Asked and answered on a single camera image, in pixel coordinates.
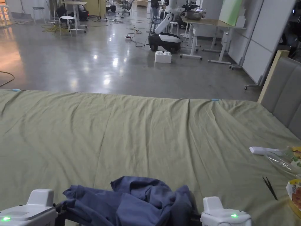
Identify dark blue shirt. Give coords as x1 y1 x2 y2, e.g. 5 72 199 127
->
62 176 201 226

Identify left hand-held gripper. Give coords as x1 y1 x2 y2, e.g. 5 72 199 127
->
0 189 68 226

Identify white round stool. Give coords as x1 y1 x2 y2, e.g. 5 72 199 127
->
58 16 74 37

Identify grey padded headboard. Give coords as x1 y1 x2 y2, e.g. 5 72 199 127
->
257 50 301 137

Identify white-legged desk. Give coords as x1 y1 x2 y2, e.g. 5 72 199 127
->
48 1 88 36

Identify white robot with black base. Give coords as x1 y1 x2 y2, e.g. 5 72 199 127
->
148 0 186 52

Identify bed with pale green sheet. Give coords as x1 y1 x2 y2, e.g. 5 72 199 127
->
0 89 301 226

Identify white foam block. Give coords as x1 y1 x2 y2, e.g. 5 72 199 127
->
154 50 172 64

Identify white remote control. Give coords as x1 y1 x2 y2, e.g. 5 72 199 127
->
249 146 284 156

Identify black office chair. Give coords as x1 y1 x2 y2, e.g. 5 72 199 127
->
118 0 135 16

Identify yellow cable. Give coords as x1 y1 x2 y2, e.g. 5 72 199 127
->
42 23 62 33

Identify yellow snack bag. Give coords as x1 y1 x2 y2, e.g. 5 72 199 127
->
285 178 301 213

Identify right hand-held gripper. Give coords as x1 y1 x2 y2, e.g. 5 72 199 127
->
191 196 252 226

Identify grey round stool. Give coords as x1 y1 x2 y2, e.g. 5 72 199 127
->
32 7 47 25

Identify white-legged table with metal bowl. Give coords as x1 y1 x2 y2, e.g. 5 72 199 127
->
180 0 247 64

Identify black tweezers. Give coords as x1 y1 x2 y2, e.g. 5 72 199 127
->
262 176 279 201

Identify clear plastic bag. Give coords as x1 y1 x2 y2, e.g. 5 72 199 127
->
265 146 301 180

